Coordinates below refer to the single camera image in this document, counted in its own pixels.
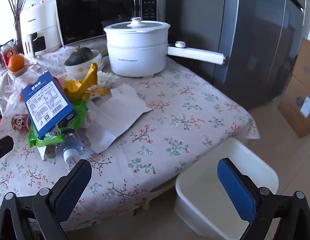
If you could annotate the large orange fruit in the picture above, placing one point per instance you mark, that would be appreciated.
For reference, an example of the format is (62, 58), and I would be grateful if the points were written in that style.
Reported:
(16, 62)

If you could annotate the green vegetable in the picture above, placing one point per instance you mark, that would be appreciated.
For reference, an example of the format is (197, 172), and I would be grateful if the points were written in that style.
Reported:
(104, 54)

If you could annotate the clear plastic water bottle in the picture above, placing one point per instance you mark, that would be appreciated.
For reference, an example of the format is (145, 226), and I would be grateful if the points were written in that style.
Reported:
(69, 146)

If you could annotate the blue cardboard box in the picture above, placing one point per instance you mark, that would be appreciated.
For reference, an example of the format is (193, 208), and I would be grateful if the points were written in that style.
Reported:
(47, 102)

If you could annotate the green plastic wrapper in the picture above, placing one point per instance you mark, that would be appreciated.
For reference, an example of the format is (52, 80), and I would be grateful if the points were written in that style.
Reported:
(44, 140)

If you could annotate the dark green squash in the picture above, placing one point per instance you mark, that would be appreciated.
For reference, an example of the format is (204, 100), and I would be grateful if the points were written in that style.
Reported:
(78, 56)

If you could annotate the glass pot lid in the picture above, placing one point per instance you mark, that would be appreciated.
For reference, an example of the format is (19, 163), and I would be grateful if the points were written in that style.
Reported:
(136, 25)

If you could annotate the red drink can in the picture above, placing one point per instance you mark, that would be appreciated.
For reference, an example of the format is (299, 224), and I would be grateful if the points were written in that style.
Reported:
(21, 122)

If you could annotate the small orange fruit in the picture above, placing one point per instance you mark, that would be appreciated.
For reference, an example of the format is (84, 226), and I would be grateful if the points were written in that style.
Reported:
(21, 96)

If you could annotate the white air fryer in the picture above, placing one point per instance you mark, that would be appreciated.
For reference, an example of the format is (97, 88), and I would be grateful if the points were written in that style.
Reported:
(37, 20)

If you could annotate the grey refrigerator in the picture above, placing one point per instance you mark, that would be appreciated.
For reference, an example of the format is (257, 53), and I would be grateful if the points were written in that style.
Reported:
(245, 42)

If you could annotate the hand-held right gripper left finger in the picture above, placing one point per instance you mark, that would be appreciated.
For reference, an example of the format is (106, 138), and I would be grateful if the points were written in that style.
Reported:
(69, 192)

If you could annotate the yellow foil snack bag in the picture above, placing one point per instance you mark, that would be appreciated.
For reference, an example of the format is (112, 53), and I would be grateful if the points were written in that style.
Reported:
(74, 87)

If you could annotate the crumpled white tissue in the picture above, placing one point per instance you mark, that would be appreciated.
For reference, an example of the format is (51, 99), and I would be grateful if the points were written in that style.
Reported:
(106, 78)

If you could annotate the red label jar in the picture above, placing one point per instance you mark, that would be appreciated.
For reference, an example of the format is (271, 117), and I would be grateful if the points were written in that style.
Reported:
(9, 54)

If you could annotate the white flower print bowl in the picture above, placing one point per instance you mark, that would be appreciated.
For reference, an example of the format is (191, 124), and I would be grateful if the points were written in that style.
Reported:
(79, 69)

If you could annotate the black microwave oven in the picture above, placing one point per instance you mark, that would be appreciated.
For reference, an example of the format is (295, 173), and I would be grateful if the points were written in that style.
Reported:
(94, 12)

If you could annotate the white plate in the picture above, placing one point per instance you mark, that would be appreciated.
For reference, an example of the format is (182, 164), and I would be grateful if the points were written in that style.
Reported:
(102, 60)
(102, 68)
(104, 63)

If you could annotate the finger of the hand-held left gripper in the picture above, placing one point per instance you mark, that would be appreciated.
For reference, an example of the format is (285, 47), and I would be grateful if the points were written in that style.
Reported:
(3, 146)

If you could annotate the wooden table frame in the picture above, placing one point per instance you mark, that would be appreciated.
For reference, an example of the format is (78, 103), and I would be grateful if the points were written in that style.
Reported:
(145, 205)

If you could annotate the clear plastic bag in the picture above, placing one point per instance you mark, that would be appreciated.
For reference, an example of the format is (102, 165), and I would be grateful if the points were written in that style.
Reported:
(29, 75)

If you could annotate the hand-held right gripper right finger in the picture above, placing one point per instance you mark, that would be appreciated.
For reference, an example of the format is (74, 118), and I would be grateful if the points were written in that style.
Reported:
(235, 192)

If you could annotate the white plastic bin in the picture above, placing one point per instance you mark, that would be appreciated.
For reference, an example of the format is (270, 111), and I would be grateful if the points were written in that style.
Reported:
(202, 187)

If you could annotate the white carton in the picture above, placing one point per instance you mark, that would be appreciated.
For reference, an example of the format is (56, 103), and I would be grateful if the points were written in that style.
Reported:
(114, 120)

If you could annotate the dried branches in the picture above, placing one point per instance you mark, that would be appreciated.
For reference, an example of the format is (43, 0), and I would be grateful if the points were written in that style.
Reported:
(18, 17)

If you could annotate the white electric cooking pot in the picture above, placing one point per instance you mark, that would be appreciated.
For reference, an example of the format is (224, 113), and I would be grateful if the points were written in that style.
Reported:
(135, 60)

